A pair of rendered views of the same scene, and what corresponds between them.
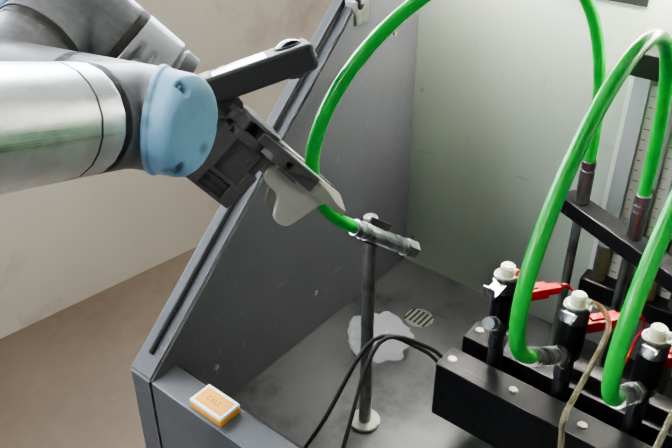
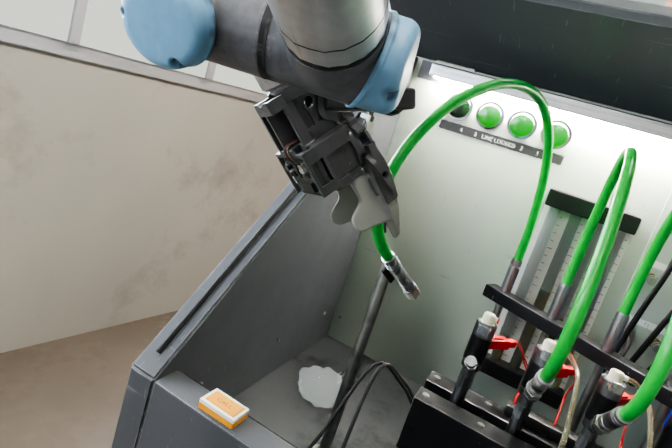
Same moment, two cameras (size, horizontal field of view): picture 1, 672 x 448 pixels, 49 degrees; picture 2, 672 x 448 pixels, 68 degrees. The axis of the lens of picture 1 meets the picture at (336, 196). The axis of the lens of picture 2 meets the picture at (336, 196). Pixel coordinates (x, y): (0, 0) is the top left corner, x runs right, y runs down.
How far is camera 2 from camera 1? 0.35 m
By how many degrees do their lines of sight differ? 25
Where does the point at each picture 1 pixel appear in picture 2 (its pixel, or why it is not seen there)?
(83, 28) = not seen: outside the picture
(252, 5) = (191, 157)
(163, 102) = (410, 26)
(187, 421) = (187, 424)
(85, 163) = (366, 32)
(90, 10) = not seen: outside the picture
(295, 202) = (372, 212)
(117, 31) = not seen: hidden behind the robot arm
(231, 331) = (222, 352)
